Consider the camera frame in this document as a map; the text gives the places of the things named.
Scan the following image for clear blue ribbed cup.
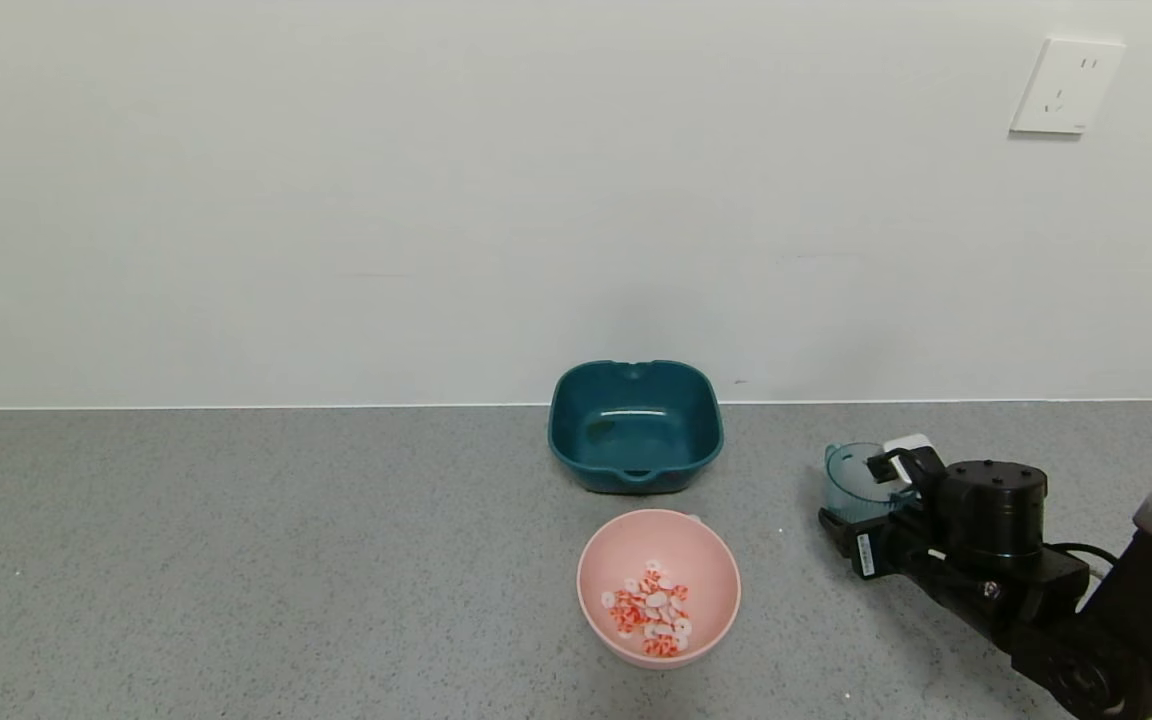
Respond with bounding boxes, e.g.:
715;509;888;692
823;442;922;527

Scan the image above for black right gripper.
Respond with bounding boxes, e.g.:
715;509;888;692
817;494;951;580

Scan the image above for red and white solid pieces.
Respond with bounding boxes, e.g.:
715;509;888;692
601;560;694;658

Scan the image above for pink round bowl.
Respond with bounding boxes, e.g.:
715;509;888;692
577;509;742;670

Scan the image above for white wall socket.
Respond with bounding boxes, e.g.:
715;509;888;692
1009;37;1127;136

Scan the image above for teal square plastic bowl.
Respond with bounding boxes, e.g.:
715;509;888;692
548;360;725;496

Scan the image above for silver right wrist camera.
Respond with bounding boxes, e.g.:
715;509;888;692
881;433;934;483

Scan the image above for black cable with white tag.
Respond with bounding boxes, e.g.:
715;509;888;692
1044;542;1119;583

